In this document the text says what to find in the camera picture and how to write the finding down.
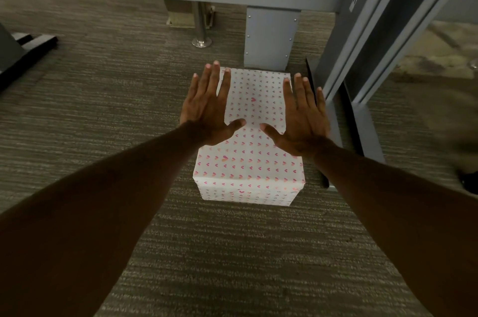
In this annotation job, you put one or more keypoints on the heart print wrapped gift box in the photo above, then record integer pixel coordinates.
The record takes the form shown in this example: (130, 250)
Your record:
(248, 167)

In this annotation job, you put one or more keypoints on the person's left forearm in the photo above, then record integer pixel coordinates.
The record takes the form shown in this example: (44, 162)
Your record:
(93, 212)

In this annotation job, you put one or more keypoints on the person's left hand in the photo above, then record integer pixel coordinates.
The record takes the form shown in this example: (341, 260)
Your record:
(203, 115)

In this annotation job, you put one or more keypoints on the grey metal panel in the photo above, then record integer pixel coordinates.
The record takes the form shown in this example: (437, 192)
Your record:
(270, 38)

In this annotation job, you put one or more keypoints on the grey desk foot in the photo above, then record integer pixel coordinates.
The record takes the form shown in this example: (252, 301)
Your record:
(368, 130)

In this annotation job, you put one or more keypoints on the grey desk leg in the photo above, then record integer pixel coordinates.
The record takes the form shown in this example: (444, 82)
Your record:
(377, 29)

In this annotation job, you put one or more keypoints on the person's right forearm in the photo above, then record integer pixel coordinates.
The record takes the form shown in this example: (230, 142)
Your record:
(403, 216)

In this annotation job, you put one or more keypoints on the silver metal pole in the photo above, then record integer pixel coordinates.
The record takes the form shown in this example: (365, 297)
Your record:
(200, 25)

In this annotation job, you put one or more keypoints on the white label sticker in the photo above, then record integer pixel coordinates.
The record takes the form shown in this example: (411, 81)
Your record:
(355, 0)

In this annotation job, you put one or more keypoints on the person's right thumb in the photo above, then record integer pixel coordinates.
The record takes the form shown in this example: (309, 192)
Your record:
(272, 133)

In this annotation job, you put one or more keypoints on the person's right middle finger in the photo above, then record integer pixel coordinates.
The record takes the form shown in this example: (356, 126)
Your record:
(299, 89)

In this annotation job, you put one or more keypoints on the person's right hand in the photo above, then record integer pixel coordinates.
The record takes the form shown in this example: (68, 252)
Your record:
(304, 130)

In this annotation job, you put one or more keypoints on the person's right little finger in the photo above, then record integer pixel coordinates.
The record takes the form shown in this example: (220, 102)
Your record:
(321, 100)

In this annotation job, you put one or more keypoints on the person's left thumb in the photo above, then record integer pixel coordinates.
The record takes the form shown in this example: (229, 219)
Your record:
(233, 128)

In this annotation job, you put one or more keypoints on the black furniture base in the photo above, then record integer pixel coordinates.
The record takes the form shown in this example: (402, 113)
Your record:
(22, 51)

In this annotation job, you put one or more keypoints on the person's left little finger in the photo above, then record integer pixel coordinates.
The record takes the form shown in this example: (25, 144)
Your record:
(192, 86)

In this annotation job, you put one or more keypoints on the person's left middle finger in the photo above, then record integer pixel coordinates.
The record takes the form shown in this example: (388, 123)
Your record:
(213, 79)

